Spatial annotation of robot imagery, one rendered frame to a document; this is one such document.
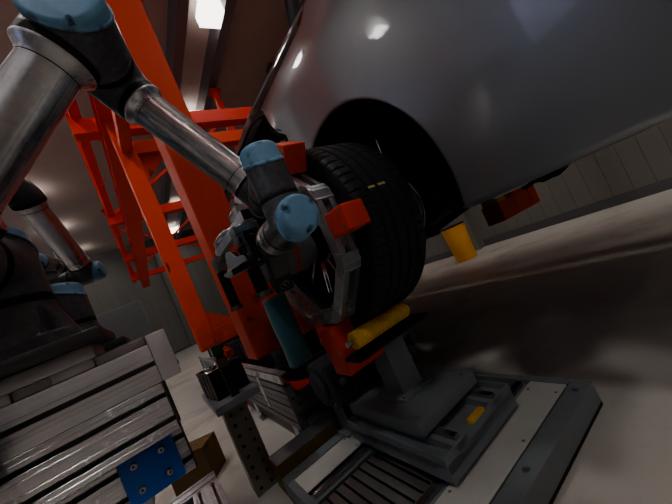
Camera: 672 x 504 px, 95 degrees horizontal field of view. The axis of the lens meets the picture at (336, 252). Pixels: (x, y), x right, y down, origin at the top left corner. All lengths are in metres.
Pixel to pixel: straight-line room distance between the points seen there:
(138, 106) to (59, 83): 0.15
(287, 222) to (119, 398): 0.42
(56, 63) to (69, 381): 0.50
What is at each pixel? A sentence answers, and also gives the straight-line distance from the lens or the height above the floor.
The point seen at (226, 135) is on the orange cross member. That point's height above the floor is 2.68.
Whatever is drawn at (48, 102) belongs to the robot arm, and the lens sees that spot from 0.68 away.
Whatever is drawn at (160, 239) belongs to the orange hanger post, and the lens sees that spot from 3.44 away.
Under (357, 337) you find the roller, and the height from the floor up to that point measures 0.52.
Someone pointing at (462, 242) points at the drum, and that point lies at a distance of 5.10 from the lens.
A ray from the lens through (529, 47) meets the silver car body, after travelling 0.90.
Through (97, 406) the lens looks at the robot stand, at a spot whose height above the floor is 0.70.
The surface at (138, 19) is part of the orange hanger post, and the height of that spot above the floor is 2.16.
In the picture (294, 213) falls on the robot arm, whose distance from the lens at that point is 0.52.
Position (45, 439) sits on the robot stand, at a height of 0.69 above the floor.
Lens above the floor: 0.75
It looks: 2 degrees up
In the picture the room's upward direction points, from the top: 24 degrees counter-clockwise
